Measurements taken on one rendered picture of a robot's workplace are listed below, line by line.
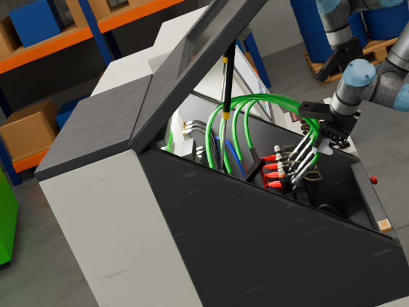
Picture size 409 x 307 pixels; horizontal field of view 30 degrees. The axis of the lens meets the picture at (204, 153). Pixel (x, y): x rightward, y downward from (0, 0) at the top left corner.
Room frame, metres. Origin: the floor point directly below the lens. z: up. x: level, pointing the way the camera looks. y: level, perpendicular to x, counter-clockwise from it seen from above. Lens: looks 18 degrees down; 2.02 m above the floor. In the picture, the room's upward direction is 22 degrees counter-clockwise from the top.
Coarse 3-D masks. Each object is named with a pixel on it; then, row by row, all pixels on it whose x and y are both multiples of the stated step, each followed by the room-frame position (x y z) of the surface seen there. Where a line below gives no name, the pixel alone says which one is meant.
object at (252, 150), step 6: (252, 102) 2.47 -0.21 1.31; (246, 108) 2.47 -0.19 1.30; (246, 114) 2.47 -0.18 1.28; (246, 120) 2.47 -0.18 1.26; (246, 126) 2.48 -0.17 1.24; (246, 132) 2.48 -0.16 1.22; (246, 138) 2.48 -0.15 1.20; (306, 138) 2.45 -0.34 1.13; (252, 144) 2.48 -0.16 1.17; (300, 144) 2.45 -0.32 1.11; (252, 150) 2.48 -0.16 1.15; (294, 150) 2.46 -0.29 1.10; (252, 156) 2.48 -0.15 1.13; (288, 156) 2.47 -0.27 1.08; (294, 156) 2.46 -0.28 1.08; (258, 162) 2.48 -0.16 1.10
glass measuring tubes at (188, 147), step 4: (188, 140) 2.41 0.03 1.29; (192, 140) 2.39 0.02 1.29; (184, 144) 2.38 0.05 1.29; (188, 144) 2.37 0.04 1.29; (192, 144) 2.35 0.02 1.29; (196, 144) 2.41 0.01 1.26; (184, 148) 2.34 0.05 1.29; (188, 148) 2.33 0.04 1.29; (192, 148) 2.32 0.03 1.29; (184, 152) 2.30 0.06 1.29; (188, 152) 2.29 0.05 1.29; (192, 152) 2.29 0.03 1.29; (196, 152) 2.40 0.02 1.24; (184, 156) 2.28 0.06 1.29; (188, 156) 2.28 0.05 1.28; (192, 156) 2.28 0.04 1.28; (196, 156) 2.37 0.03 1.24; (192, 160) 2.28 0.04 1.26; (196, 160) 2.36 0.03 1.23
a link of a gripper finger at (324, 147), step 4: (324, 136) 2.02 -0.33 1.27; (324, 140) 2.02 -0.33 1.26; (328, 140) 2.01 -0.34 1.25; (320, 144) 2.03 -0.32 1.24; (324, 144) 2.03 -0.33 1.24; (328, 144) 2.02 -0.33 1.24; (312, 148) 2.07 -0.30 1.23; (320, 148) 2.04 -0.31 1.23; (324, 148) 2.03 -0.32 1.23; (328, 148) 2.03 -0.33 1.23; (324, 152) 2.04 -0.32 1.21; (328, 152) 2.03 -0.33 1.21; (332, 152) 2.02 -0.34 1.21
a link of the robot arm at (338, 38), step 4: (344, 28) 2.33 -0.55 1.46; (348, 28) 2.28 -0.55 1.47; (336, 32) 2.27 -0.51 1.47; (340, 32) 2.27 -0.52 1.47; (344, 32) 2.27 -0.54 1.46; (348, 32) 2.28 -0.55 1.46; (328, 36) 2.30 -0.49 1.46; (332, 36) 2.28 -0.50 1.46; (336, 36) 2.27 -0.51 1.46; (340, 36) 2.27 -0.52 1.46; (344, 36) 2.27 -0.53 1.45; (348, 36) 2.27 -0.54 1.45; (328, 40) 2.31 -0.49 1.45; (332, 40) 2.28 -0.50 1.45; (336, 40) 2.28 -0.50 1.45; (340, 40) 2.27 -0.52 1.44; (344, 40) 2.27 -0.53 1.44; (348, 40) 2.28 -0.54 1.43; (332, 44) 2.29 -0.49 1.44; (336, 44) 2.29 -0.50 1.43
